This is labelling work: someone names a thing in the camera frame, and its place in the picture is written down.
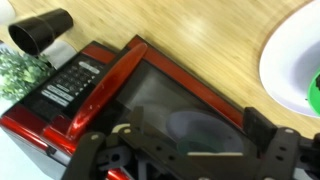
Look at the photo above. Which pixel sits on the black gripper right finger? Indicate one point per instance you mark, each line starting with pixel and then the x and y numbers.
pixel 258 128

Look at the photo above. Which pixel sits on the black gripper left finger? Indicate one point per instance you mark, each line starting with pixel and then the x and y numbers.
pixel 136 118

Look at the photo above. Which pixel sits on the red black microwave oven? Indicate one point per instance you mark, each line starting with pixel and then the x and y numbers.
pixel 186 112

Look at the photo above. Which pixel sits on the white round plate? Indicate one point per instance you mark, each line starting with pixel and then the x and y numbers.
pixel 290 59

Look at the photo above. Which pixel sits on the bright green bowl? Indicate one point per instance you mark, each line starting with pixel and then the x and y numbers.
pixel 313 95

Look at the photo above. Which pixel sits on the small green plant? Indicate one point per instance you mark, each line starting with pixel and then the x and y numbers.
pixel 21 73

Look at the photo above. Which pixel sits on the black cup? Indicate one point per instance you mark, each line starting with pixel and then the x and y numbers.
pixel 35 34

